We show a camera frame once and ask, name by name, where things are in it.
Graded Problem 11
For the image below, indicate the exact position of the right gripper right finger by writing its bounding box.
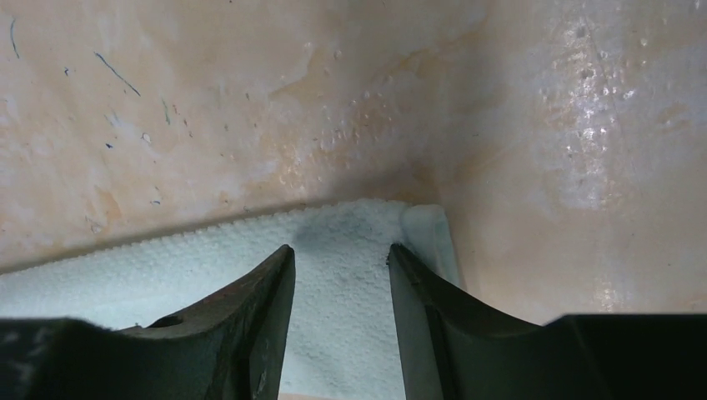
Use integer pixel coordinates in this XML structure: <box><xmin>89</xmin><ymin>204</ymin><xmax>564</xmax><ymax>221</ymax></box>
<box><xmin>388</xmin><ymin>244</ymin><xmax>706</xmax><ymax>399</ymax></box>

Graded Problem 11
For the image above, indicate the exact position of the light mint green towel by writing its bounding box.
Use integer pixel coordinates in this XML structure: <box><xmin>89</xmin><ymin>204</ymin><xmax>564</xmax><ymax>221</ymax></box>
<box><xmin>1</xmin><ymin>199</ymin><xmax>460</xmax><ymax>399</ymax></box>

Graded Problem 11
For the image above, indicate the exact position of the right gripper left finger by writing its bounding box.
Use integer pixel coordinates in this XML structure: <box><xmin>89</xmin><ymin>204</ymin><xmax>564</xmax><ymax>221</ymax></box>
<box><xmin>1</xmin><ymin>245</ymin><xmax>296</xmax><ymax>399</ymax></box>

